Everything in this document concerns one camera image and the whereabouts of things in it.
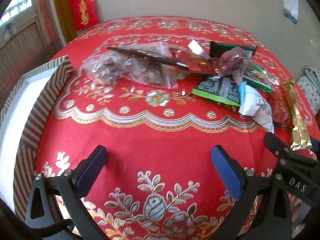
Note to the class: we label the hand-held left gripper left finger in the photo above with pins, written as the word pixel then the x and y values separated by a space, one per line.
pixel 92 171

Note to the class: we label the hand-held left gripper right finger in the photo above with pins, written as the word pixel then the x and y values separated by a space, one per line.
pixel 227 173

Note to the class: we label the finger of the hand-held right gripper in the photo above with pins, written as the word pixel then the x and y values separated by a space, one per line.
pixel 315 144
pixel 275 146

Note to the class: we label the small dark red snack packet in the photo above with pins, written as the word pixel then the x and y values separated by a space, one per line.
pixel 281 112

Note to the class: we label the gold long packet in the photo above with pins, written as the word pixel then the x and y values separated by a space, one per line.
pixel 296 115

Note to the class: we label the white and blue packet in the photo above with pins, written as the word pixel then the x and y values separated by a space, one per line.
pixel 255 105

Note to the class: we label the green clear cookie packet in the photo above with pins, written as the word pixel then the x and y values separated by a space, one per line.
pixel 260 78

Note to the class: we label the black green-edged packet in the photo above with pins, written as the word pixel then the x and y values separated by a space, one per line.
pixel 215 90

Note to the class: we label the striped cardboard box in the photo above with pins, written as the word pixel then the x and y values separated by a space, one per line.
pixel 57 80

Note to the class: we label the clear bag of sunflower seeds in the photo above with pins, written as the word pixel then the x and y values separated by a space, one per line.
pixel 110 67

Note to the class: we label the dark green cracker packet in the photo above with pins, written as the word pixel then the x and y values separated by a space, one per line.
pixel 220 50

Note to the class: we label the large dark red snack packet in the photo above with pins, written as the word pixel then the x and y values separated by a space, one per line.
pixel 197 64

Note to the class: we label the clear zip bag of nuts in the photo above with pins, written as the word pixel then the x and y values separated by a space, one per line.
pixel 157 76

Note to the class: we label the small white packet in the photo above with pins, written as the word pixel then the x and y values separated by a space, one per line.
pixel 195 47

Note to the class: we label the dark brown long packet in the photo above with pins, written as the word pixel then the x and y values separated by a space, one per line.
pixel 150 55

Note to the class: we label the floral cushion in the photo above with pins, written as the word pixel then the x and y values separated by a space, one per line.
pixel 310 91

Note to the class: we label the grey cloth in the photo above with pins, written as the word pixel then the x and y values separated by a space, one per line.
pixel 311 73

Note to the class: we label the red floral tablecloth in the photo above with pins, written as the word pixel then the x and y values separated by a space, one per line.
pixel 160 142

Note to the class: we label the metal door with window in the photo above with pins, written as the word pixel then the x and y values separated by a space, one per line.
pixel 22 45

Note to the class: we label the red poster with gold figure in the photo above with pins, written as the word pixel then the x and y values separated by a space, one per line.
pixel 83 7

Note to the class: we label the wall calendar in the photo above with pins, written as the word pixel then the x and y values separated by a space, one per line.
pixel 291 0

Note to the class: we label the wooden door frame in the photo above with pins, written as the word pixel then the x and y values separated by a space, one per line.
pixel 62 17

